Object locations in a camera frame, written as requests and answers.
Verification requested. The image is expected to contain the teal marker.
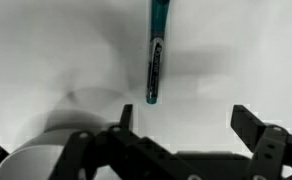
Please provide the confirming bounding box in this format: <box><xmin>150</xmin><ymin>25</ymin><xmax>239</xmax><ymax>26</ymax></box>
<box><xmin>146</xmin><ymin>0</ymin><xmax>170</xmax><ymax>104</ymax></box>

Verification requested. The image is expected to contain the grey bowl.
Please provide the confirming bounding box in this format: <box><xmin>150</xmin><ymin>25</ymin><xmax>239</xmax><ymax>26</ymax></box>
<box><xmin>0</xmin><ymin>109</ymin><xmax>114</xmax><ymax>180</ymax></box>

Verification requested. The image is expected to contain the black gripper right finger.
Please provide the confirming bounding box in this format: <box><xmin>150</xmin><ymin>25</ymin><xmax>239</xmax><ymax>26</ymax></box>
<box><xmin>231</xmin><ymin>105</ymin><xmax>292</xmax><ymax>180</ymax></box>

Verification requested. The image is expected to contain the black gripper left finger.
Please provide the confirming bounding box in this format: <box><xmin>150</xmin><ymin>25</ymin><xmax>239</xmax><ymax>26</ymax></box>
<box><xmin>48</xmin><ymin>104</ymin><xmax>200</xmax><ymax>180</ymax></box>

